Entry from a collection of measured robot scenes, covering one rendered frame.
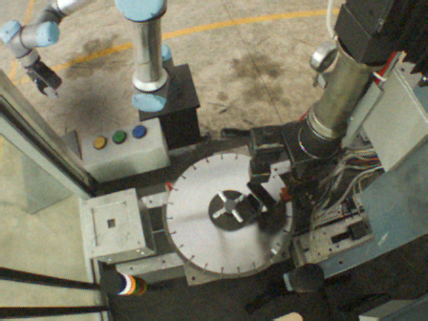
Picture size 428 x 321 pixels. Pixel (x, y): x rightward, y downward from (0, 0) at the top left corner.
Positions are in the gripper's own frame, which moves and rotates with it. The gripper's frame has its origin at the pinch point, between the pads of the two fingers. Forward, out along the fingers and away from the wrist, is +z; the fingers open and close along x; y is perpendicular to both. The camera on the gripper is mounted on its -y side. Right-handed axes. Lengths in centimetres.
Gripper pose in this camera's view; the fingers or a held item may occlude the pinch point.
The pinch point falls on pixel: (57, 96)
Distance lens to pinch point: 121.3
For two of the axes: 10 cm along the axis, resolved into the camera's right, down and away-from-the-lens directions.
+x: -5.9, 7.4, -3.3
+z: 0.4, 4.3, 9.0
